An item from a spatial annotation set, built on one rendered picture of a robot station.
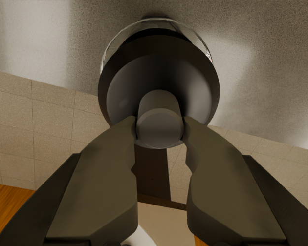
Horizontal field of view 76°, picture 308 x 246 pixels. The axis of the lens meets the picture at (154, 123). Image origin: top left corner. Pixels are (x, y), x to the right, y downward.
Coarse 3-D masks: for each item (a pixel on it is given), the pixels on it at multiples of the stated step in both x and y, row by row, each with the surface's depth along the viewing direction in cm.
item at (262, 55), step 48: (0, 0) 35; (48, 0) 35; (96, 0) 35; (144, 0) 35; (192, 0) 35; (240, 0) 35; (288, 0) 35; (0, 48) 39; (48, 48) 39; (96, 48) 39; (240, 48) 39; (288, 48) 39; (240, 96) 44; (288, 96) 44
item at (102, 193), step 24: (96, 144) 10; (120, 144) 10; (96, 168) 8; (120, 168) 8; (72, 192) 7; (96, 192) 7; (120, 192) 7; (72, 216) 6; (96, 216) 6; (120, 216) 6; (48, 240) 6; (72, 240) 6; (96, 240) 6; (120, 240) 7
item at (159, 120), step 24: (120, 48) 13; (144, 48) 12; (168, 48) 12; (192, 48) 13; (120, 72) 13; (144, 72) 13; (168, 72) 13; (192, 72) 13; (216, 72) 14; (120, 96) 13; (144, 96) 13; (168, 96) 12; (192, 96) 13; (216, 96) 14; (120, 120) 14; (144, 120) 11; (168, 120) 11; (144, 144) 16; (168, 144) 12
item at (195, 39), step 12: (132, 24) 16; (144, 24) 16; (156, 24) 16; (168, 24) 16; (180, 24) 16; (120, 36) 17; (132, 36) 17; (144, 36) 17; (180, 36) 17; (192, 36) 17; (108, 48) 17; (204, 48) 17; (108, 60) 18
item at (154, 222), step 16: (144, 208) 61; (160, 208) 62; (144, 224) 56; (160, 224) 58; (176, 224) 59; (128, 240) 61; (144, 240) 56; (160, 240) 54; (176, 240) 55; (192, 240) 56
